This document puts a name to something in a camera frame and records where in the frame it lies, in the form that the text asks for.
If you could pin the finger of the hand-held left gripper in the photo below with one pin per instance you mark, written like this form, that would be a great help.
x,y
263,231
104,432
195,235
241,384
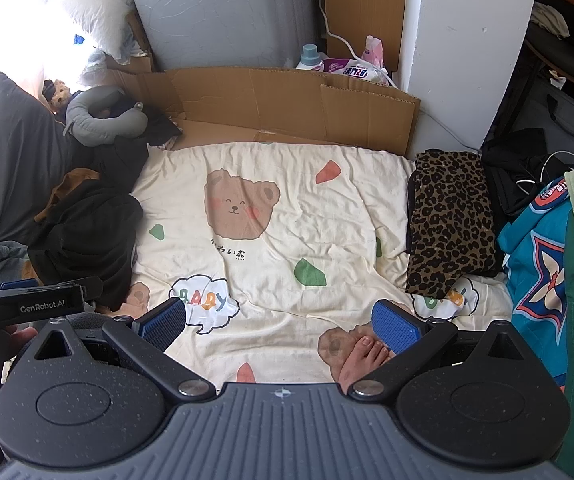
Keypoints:
x,y
17,285

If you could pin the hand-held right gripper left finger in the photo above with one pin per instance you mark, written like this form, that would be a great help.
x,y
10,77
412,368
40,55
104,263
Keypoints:
x,y
159,325

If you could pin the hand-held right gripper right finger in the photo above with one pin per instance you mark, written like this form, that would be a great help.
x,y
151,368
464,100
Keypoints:
x,y
397,327

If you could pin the black shorts bear print panels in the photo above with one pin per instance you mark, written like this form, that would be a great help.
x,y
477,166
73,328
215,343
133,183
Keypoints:
x,y
87,240

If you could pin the person's left hand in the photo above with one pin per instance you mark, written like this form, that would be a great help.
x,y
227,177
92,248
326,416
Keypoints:
x,y
21,339

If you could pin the grey blue garment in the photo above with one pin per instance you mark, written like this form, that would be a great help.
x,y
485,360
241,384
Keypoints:
x,y
2,260

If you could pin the person's foot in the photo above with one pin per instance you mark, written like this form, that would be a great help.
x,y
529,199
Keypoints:
x,y
362,360

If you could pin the dark grey pillow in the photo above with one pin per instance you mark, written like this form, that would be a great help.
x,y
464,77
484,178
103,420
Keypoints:
x,y
12,170

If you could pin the leopard print garment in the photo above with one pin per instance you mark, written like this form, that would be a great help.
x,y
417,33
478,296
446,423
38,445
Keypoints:
x,y
447,220

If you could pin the brown garment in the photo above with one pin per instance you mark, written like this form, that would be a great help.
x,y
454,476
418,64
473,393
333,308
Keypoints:
x,y
74,177

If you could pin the teal printed garment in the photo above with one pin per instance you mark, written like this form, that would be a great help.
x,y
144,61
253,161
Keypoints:
x,y
527,260

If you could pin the cream bear print blanket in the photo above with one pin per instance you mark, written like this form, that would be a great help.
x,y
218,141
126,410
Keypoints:
x,y
287,220

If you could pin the black garment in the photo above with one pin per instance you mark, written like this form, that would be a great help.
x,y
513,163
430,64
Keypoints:
x,y
122,160

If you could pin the grey neck pillow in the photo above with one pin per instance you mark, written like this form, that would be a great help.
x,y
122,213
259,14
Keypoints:
x,y
87,125

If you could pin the black bag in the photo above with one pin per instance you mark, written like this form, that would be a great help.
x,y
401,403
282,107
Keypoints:
x,y
512,170

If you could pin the small brown plush toy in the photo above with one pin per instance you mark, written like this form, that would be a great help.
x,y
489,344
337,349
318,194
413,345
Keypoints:
x,y
59,94

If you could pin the folded cardboard sheet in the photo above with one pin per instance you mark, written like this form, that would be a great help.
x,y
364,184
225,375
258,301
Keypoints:
x,y
247,100

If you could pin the grey storage bag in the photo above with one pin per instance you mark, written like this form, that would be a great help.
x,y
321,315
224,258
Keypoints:
x,y
557,110

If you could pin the pink packet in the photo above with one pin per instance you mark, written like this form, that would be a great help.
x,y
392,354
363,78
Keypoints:
x,y
373,50

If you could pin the white detergent bottle teal cap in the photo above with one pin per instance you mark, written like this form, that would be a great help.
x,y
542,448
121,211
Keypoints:
x,y
309,57

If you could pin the white duvet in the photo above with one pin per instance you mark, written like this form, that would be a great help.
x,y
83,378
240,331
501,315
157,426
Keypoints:
x,y
97,5

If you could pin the grey washing machine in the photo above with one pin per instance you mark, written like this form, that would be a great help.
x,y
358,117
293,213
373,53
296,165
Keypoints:
x,y
217,10

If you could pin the round black chair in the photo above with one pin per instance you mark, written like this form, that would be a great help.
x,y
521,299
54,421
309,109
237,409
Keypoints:
x,y
567,55

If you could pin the upright cardboard panel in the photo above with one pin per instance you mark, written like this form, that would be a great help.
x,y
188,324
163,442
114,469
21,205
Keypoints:
x,y
367,5

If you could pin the beige cloth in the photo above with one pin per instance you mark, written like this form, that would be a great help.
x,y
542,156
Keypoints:
x,y
549,20

